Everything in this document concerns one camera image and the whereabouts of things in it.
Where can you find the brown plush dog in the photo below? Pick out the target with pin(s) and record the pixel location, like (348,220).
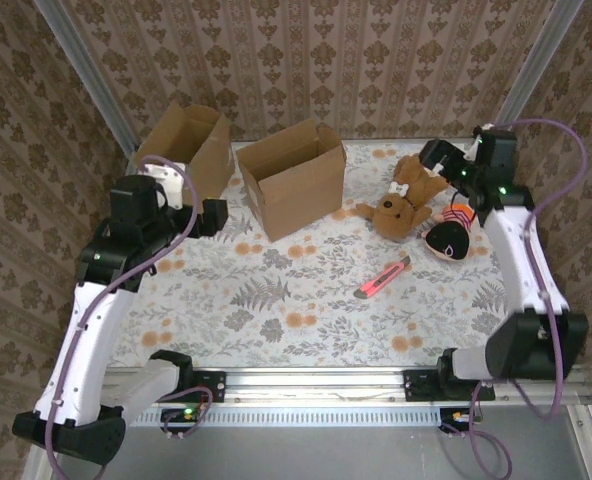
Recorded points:
(396,210)

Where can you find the cardboard express box with label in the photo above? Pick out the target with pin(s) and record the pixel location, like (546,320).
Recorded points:
(201,140)

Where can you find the plain cardboard express box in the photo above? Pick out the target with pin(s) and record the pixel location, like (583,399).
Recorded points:
(301,200)

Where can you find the striped doll toy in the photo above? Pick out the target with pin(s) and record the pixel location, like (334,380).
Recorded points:
(448,245)

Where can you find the pink utility knife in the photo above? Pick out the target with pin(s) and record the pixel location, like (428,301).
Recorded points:
(383,277)

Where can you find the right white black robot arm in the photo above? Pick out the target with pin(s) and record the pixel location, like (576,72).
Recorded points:
(526,260)

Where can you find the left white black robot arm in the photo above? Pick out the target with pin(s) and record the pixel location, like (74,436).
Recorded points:
(91,340)

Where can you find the black controller board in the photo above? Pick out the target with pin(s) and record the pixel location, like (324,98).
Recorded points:
(451,417)
(176,416)

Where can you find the aluminium rear rail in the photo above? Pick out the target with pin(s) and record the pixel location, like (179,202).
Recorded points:
(376,142)

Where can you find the aluminium frame post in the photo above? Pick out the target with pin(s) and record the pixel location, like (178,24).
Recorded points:
(531,75)
(95,75)

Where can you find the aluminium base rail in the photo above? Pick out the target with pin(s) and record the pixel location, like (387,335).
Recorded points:
(316,382)

